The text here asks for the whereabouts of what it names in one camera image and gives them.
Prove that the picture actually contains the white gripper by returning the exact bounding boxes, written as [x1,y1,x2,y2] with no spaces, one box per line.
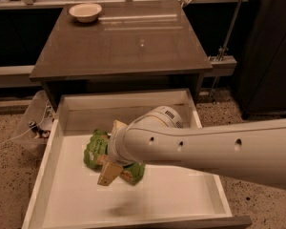
[97,120,133,186]

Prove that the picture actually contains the green rice chip bag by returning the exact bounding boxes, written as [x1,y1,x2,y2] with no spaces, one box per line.
[83,129,145,185]

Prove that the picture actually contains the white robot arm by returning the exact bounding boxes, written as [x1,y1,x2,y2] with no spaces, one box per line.
[98,106,286,190]

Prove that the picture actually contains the open white drawer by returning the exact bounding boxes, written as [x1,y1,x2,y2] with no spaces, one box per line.
[22,90,251,229]

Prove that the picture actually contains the grey counter cabinet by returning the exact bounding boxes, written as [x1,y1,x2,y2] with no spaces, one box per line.
[30,1,212,106]

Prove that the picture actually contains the clear plastic bin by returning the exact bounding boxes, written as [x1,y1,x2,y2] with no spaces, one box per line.
[11,91,55,156]

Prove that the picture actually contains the white bowl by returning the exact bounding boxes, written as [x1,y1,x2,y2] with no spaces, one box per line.
[69,3,102,23]

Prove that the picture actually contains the white cable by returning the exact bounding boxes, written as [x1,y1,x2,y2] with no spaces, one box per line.
[0,99,53,148]

